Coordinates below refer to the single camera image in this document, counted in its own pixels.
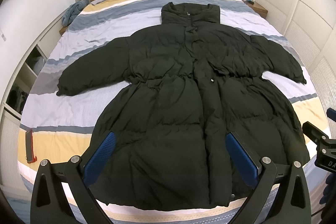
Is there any striped bed duvet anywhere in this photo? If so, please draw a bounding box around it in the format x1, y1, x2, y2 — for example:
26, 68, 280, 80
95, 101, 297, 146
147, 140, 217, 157
18, 0, 330, 224

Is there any red black phone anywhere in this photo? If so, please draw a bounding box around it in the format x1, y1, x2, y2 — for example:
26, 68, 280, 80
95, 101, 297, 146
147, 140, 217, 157
25, 129, 37, 164

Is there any white wardrobe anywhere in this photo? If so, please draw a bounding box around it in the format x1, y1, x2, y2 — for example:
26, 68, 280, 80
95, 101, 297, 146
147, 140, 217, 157
257, 0, 335, 109

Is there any blue gloved hand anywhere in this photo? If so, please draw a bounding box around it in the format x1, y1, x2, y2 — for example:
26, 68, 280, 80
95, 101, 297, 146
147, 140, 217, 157
319, 173, 335, 205

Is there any left wooden nightstand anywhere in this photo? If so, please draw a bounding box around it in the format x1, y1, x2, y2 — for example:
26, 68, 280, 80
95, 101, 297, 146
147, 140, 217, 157
59, 26, 68, 36

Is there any black puffer coat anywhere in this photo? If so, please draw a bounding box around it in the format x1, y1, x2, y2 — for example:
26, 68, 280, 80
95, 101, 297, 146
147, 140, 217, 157
57, 3, 310, 211

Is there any blue crumpled cloth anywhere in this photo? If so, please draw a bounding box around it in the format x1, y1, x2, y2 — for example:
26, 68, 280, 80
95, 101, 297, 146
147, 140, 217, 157
62, 0, 89, 27

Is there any wooden nightstand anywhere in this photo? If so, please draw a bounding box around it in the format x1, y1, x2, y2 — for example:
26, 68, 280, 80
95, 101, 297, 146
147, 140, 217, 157
247, 2, 268, 19
59, 26, 68, 36

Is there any left shelf unit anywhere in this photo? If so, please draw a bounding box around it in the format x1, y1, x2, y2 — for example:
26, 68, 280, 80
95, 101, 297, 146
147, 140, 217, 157
1, 11, 65, 151

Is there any right wooden nightstand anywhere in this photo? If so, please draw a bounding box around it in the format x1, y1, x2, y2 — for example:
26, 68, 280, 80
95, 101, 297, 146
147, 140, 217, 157
247, 2, 268, 19

